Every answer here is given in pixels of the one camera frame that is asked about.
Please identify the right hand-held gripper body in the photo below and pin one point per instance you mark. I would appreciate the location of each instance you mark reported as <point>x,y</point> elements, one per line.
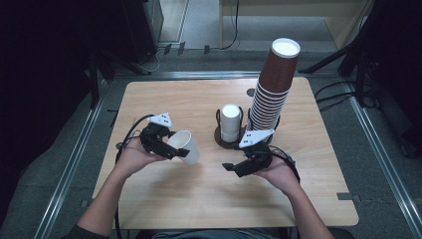
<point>258,156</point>

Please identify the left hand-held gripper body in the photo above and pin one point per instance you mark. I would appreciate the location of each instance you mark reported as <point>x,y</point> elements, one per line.
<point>154,139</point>

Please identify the single white paper cup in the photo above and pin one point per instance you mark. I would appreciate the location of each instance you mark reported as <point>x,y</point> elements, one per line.
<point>189,149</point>

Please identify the brown cup holder with black rods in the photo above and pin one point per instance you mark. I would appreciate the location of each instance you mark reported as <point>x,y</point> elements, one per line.
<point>220,141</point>

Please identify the stack of white paper cups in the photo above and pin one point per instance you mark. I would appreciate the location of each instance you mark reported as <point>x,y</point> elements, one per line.
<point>230,122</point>

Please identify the stack of brown paper cups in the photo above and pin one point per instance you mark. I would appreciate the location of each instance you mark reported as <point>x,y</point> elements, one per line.
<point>277,76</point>

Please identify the person's left hand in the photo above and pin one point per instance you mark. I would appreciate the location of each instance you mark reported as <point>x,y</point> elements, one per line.
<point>132,159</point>

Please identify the person's right hand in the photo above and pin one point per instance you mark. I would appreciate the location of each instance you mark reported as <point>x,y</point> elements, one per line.
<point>282,176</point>

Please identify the round table grommet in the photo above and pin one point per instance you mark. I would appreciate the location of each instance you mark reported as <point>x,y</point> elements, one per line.
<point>251,92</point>

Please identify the person's dark clothing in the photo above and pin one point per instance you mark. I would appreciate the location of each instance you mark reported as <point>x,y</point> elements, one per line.
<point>215,234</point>

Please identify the grey tape strip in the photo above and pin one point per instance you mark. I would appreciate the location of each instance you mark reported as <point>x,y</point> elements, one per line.
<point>347,196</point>
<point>85,203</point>

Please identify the dark cabinet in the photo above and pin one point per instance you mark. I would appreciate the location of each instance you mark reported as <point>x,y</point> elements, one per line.
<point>139,26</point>

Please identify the black tripod stand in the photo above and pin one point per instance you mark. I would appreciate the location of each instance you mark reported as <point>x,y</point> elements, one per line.
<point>351,46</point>

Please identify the light wooden furniture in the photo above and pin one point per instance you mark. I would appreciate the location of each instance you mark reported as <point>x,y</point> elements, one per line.
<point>338,16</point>

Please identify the metal frame rail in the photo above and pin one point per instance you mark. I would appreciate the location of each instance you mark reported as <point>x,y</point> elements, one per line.
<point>66,172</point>
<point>199,74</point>
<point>384,159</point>

